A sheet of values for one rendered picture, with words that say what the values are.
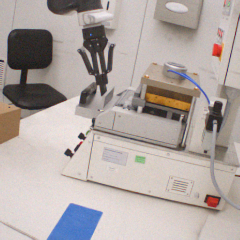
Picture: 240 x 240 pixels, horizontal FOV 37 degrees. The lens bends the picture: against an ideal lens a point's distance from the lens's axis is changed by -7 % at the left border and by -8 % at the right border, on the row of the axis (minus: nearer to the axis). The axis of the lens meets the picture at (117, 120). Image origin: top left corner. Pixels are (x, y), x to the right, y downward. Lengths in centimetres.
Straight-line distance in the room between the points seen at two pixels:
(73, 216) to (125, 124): 31
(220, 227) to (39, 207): 51
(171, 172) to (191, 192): 10
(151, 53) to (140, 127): 174
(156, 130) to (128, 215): 26
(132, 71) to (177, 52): 38
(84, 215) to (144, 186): 23
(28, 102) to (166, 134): 172
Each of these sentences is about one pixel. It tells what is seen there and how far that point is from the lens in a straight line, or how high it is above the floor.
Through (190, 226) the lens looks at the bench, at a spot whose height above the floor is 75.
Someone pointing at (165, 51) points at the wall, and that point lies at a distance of 279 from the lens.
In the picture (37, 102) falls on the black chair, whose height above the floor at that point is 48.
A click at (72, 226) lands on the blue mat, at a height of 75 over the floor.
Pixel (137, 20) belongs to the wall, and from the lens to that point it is 284.
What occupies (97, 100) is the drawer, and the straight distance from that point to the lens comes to 128.
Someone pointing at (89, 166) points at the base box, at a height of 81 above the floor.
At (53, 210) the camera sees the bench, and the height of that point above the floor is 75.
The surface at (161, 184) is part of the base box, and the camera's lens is 118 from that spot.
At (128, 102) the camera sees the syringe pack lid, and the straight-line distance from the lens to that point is 121.
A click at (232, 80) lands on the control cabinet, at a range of 108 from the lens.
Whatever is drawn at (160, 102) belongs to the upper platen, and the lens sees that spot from 116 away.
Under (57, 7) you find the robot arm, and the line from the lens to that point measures 123.
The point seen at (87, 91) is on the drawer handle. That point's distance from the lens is 123.
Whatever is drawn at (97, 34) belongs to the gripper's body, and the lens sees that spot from 122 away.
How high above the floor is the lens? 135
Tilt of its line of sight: 19 degrees down
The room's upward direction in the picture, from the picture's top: 11 degrees clockwise
